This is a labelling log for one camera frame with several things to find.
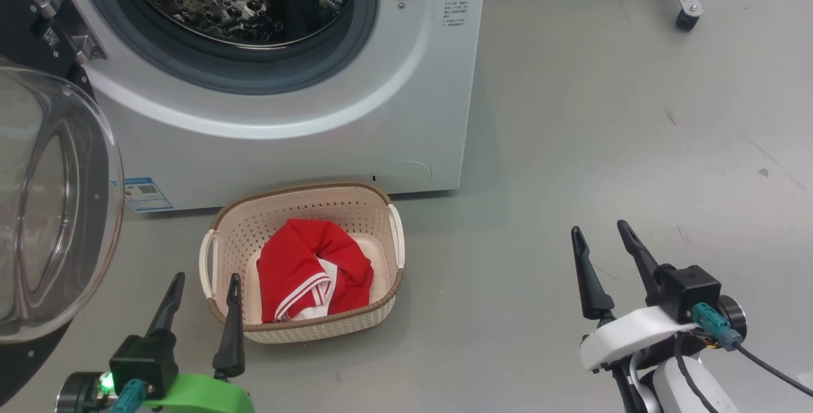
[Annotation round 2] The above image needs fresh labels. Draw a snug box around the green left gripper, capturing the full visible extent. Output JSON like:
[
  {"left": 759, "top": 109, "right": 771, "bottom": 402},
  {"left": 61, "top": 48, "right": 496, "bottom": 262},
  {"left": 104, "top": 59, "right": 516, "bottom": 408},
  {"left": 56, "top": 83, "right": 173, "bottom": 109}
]
[{"left": 142, "top": 272, "right": 255, "bottom": 413}]

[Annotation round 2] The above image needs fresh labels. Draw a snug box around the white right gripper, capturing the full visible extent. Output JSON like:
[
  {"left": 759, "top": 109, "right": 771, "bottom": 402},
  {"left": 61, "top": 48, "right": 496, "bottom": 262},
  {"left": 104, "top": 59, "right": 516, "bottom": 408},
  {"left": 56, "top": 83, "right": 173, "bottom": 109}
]
[{"left": 570, "top": 220, "right": 699, "bottom": 373}]

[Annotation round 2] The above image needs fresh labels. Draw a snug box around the red garment with white trim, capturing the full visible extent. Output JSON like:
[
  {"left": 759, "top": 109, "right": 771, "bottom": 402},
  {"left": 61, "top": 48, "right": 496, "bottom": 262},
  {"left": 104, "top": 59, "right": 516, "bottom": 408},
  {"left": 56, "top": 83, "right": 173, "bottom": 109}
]
[{"left": 256, "top": 218, "right": 375, "bottom": 324}]

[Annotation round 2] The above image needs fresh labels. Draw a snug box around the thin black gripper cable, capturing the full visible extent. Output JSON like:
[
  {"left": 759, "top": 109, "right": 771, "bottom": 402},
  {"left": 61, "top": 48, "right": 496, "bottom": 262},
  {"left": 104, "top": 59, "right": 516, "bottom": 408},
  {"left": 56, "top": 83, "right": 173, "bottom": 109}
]
[{"left": 736, "top": 344, "right": 813, "bottom": 398}]

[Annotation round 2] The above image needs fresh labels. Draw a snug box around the white front-load washing machine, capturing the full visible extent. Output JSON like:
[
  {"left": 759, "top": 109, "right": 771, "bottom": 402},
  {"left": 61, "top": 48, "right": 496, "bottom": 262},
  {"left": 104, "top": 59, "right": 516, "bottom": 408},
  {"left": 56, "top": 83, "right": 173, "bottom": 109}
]
[{"left": 0, "top": 0, "right": 489, "bottom": 213}]

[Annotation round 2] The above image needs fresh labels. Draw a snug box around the black round glass washer door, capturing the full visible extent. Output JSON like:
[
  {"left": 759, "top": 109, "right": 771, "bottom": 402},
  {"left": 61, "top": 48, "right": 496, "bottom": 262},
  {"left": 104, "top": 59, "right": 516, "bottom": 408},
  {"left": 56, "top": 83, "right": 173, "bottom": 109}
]
[{"left": 0, "top": 0, "right": 126, "bottom": 409}]

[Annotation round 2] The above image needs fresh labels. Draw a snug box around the cream perforated laundry basket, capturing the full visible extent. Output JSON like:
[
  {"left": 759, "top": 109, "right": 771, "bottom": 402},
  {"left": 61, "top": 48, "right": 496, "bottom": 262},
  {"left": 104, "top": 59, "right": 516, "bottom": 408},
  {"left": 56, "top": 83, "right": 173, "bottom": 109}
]
[{"left": 198, "top": 181, "right": 406, "bottom": 345}]

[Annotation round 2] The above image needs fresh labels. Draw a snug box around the blue energy label sticker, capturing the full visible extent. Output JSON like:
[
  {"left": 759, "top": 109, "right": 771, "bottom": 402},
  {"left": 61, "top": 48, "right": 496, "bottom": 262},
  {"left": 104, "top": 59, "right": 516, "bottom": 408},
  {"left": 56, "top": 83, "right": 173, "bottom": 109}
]
[{"left": 123, "top": 176, "right": 174, "bottom": 213}]

